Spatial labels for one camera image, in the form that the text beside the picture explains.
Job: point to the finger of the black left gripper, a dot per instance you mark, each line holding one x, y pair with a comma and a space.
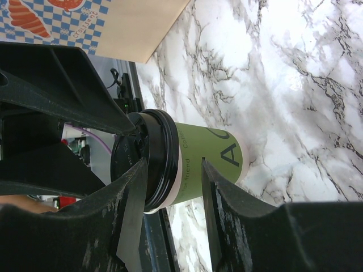
59, 81
51, 170

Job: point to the green paper cup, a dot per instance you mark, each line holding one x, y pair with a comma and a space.
226, 151

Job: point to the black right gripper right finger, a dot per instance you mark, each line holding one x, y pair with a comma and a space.
247, 234

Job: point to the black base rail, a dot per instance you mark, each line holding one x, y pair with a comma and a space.
157, 249

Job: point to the checkered paper takeout bag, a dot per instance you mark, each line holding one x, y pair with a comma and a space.
123, 30

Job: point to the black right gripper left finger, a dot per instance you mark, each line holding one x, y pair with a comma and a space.
98, 233

